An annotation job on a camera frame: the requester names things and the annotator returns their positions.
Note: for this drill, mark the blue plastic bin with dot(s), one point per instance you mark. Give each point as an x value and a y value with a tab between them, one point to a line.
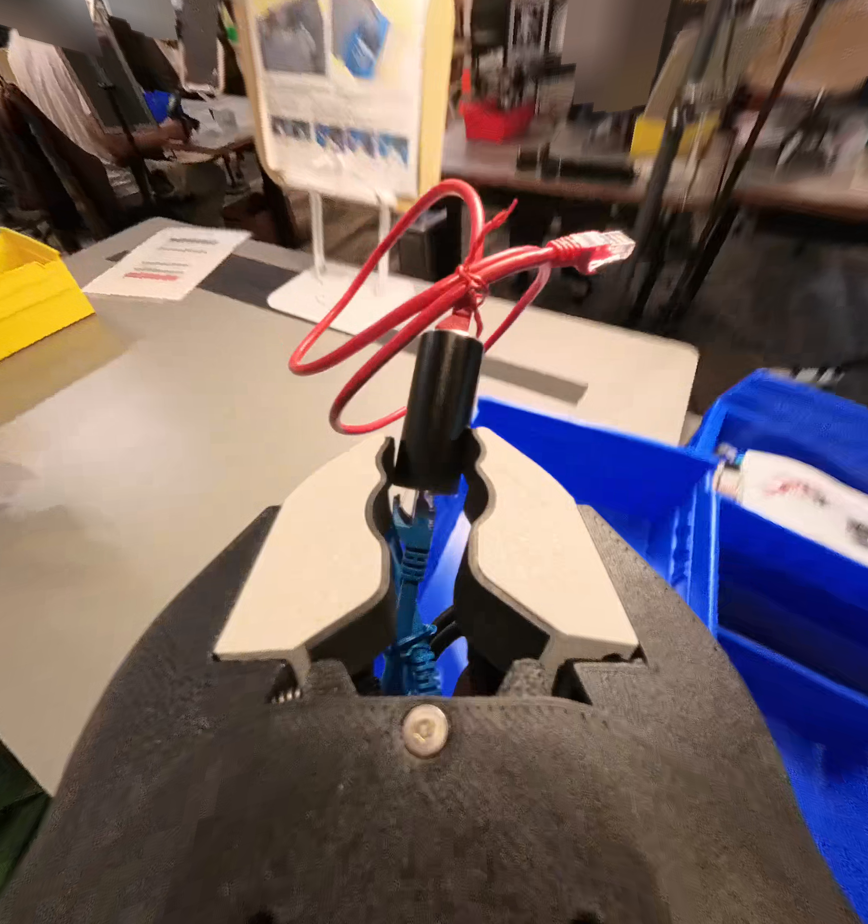
621	491

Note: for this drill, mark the yellow plastic bin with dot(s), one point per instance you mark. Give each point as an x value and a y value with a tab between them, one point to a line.
15	289

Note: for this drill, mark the instruction poster board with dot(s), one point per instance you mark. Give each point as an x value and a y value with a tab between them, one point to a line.
332	86

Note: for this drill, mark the white printed label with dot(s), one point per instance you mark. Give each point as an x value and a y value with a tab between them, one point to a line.
809	498

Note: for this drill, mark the red storage bin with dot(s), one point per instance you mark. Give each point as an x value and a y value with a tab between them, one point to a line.
495	121

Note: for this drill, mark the black tripod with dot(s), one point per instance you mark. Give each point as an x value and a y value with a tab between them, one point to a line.
694	180

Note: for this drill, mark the printed paper sheet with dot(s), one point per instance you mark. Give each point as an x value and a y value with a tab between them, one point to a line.
166	263

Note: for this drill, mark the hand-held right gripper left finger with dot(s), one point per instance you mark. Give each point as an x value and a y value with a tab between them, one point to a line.
311	570

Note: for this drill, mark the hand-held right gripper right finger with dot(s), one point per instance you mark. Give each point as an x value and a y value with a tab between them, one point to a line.
542	570

